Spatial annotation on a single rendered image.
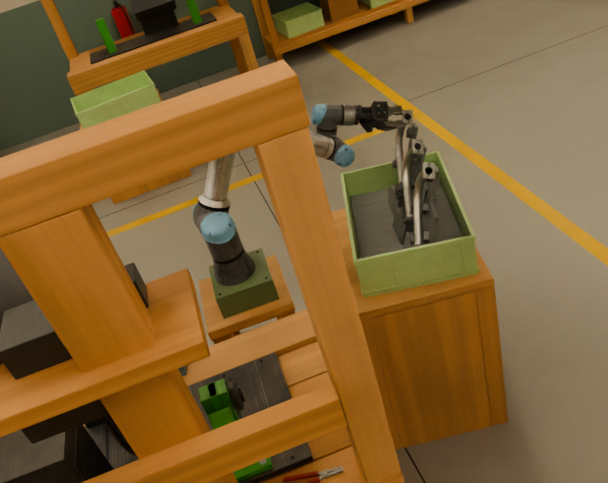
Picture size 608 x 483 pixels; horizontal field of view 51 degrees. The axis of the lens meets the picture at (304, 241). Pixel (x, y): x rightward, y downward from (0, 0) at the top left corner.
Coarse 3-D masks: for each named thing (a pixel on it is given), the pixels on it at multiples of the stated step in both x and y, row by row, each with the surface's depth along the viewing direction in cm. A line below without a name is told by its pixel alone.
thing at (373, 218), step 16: (384, 192) 269; (352, 208) 265; (368, 208) 262; (384, 208) 260; (448, 208) 249; (368, 224) 253; (384, 224) 251; (448, 224) 241; (368, 240) 245; (384, 240) 243; (368, 256) 237
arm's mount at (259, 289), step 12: (252, 252) 241; (264, 264) 232; (252, 276) 229; (264, 276) 227; (216, 288) 228; (228, 288) 226; (240, 288) 225; (252, 288) 224; (264, 288) 226; (216, 300) 223; (228, 300) 225; (240, 300) 226; (252, 300) 227; (264, 300) 228; (228, 312) 227; (240, 312) 229
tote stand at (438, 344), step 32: (352, 256) 249; (480, 256) 231; (352, 288) 234; (416, 288) 225; (448, 288) 221; (480, 288) 222; (384, 320) 225; (416, 320) 227; (448, 320) 229; (480, 320) 230; (384, 352) 234; (416, 352) 236; (448, 352) 238; (480, 352) 239; (384, 384) 244; (416, 384) 246; (448, 384) 248; (480, 384) 250; (416, 416) 256; (448, 416) 258; (480, 416) 260
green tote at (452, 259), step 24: (384, 168) 266; (360, 192) 273; (456, 216) 242; (456, 240) 214; (360, 264) 220; (384, 264) 220; (408, 264) 220; (432, 264) 220; (456, 264) 221; (384, 288) 226
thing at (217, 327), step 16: (272, 256) 252; (272, 272) 243; (208, 288) 245; (288, 288) 234; (208, 304) 238; (272, 304) 228; (288, 304) 227; (208, 320) 230; (224, 320) 228; (240, 320) 226; (256, 320) 227
